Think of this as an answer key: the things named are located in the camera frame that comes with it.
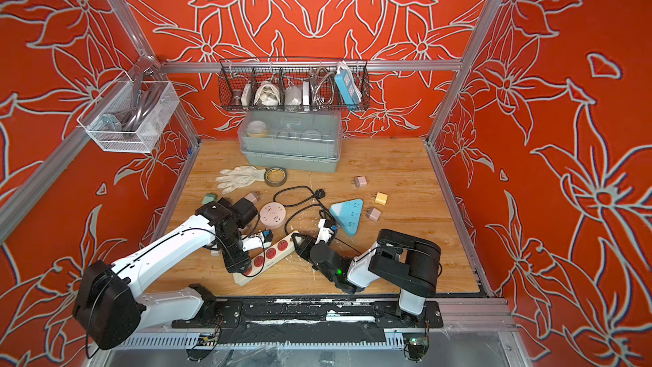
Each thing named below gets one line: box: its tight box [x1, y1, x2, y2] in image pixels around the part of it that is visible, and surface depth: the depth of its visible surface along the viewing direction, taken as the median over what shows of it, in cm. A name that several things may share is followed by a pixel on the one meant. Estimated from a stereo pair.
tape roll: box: [264, 166, 288, 188], surface depth 108 cm
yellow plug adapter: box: [370, 191, 388, 206], surface depth 99 cm
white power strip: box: [233, 231, 299, 287], surface depth 81 cm
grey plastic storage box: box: [237, 110, 343, 174], surface depth 100 cm
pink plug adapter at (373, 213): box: [365, 206, 383, 222], surface depth 94 cm
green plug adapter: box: [201, 193, 219, 205], surface depth 99 cm
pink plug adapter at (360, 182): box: [354, 175, 368, 188], surface depth 103 cm
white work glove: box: [215, 165, 266, 194], surface depth 107 cm
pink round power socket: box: [258, 201, 287, 229], surface depth 94 cm
